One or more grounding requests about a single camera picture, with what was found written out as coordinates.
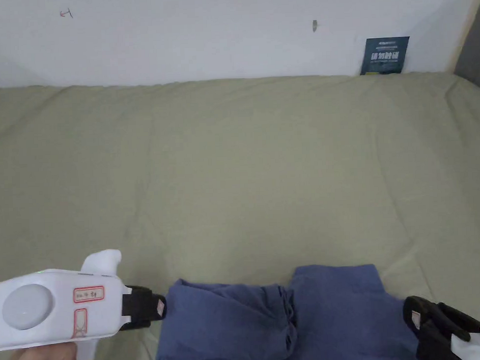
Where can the small grey wall hook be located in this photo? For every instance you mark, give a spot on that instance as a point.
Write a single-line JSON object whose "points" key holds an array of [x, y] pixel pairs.
{"points": [[314, 25]]}

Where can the bed with pale green sheet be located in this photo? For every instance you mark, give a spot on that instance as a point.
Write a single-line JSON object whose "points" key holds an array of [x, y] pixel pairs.
{"points": [[239, 168]]}

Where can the dark blue garment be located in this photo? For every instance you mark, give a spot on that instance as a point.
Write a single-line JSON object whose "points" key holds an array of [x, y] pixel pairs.
{"points": [[268, 320]]}

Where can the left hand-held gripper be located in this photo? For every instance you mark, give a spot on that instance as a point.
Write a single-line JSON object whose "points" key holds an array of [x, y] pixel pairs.
{"points": [[51, 300]]}

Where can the dark blue printed card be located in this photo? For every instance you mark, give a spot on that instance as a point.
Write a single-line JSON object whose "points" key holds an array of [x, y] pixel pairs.
{"points": [[384, 56]]}

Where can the grey padded headboard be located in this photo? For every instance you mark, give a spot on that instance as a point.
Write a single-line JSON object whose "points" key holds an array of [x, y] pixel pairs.
{"points": [[473, 57]]}

